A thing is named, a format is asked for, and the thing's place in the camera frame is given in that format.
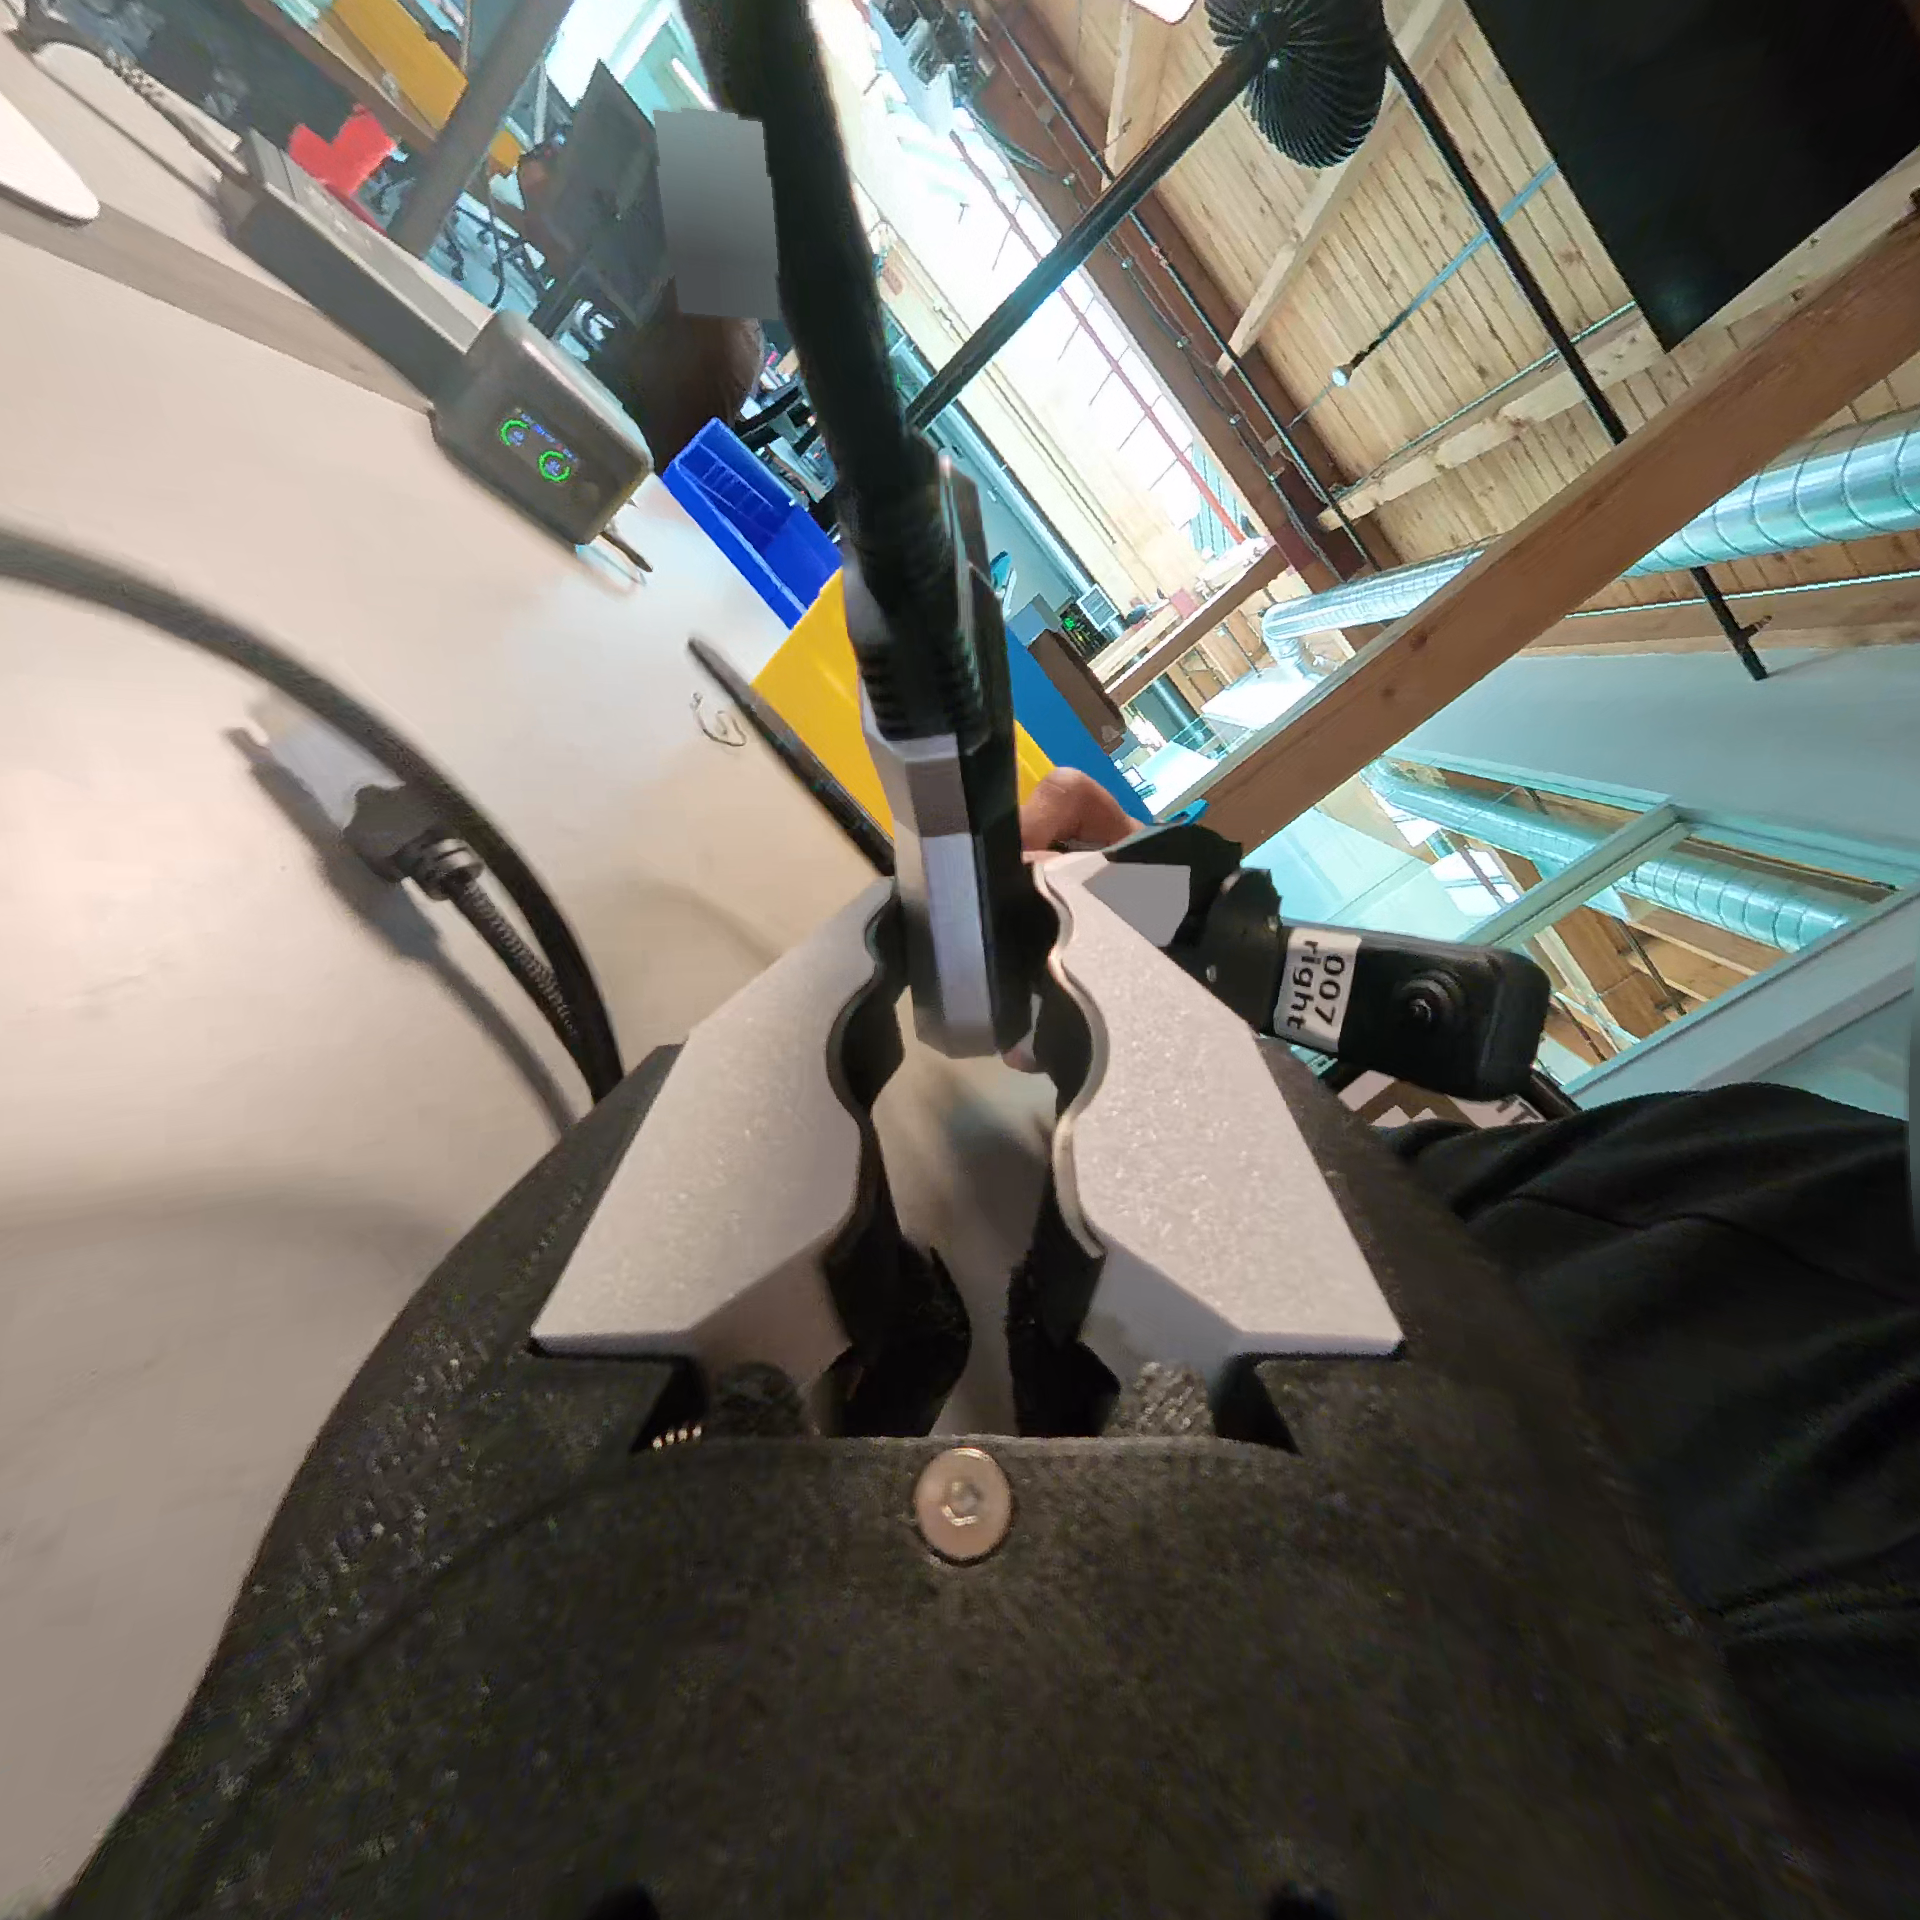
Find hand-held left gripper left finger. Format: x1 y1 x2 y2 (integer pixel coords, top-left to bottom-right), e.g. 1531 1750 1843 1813
533 877 906 1360

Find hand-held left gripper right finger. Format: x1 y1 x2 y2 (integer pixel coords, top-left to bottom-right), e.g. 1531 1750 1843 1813
1036 853 1409 1363

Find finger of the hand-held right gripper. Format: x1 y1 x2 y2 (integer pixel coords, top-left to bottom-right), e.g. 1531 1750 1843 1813
1078 823 1247 950

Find black hdmi switch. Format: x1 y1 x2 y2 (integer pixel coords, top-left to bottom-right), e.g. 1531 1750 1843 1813
839 449 1039 1063

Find large blue bin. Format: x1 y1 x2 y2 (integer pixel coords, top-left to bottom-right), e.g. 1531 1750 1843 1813
662 416 845 629

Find black square HDMI hub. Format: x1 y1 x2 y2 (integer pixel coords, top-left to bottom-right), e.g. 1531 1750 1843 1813
0 0 975 1103

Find person's right forearm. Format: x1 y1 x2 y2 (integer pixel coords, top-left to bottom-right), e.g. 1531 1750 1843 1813
1394 1082 1920 1353

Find person's right hand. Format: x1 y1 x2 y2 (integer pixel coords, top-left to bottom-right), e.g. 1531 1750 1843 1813
1019 768 1157 859

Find framed fiducial marker sign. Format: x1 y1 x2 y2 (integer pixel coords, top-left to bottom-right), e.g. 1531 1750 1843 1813
1333 1067 1562 1126

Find blue partition panel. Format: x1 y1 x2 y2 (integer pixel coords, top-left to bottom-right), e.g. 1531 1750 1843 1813
1002 630 1157 829

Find black light stand pole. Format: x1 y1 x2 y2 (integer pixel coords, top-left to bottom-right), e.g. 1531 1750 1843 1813
903 41 1278 434

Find black power bank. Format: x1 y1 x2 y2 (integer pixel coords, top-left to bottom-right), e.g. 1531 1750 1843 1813
433 311 657 549

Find computer monitor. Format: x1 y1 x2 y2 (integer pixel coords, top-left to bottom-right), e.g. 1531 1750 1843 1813
533 63 662 309

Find large black panel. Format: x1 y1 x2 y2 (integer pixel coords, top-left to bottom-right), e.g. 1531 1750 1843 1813
1462 0 1920 357

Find black power adapter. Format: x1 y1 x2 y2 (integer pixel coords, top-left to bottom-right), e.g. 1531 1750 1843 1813
222 127 497 394

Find silver stand pole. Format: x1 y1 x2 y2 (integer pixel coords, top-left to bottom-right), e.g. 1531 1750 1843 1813
386 0 578 254

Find red plastic bin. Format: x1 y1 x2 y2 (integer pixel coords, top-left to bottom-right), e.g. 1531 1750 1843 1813
289 107 403 201

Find small yellow bin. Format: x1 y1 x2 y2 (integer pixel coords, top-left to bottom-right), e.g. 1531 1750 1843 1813
326 0 470 135

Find white base lamp stand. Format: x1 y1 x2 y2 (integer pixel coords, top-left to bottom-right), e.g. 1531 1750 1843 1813
0 89 102 231

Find silver ventilation duct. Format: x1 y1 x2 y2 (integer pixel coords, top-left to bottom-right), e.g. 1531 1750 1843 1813
1371 755 1883 958
1260 411 1920 662

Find wooden support post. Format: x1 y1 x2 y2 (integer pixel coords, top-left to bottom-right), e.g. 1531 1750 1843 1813
1183 209 1920 853

